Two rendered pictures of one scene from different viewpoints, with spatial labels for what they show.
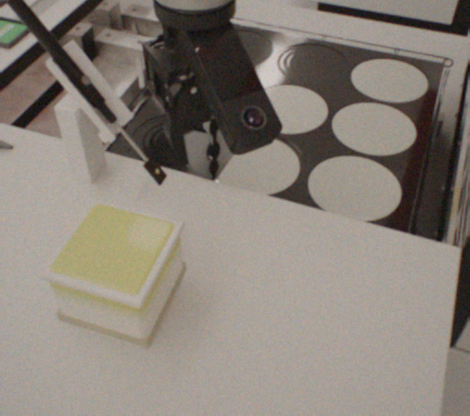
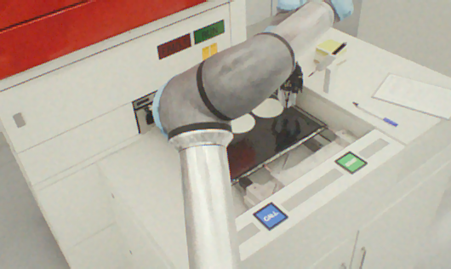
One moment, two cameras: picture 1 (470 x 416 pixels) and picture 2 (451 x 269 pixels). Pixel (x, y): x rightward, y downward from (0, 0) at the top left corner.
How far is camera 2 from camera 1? 1.57 m
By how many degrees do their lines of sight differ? 90
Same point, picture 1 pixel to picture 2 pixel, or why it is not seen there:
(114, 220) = (329, 48)
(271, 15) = (166, 226)
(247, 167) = (271, 107)
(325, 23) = (145, 204)
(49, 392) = (350, 56)
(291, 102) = (235, 123)
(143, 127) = (298, 133)
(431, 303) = not seen: hidden behind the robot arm
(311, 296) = not seen: hidden behind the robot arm
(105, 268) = (334, 42)
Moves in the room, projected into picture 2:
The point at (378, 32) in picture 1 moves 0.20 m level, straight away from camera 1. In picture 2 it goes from (129, 185) to (68, 223)
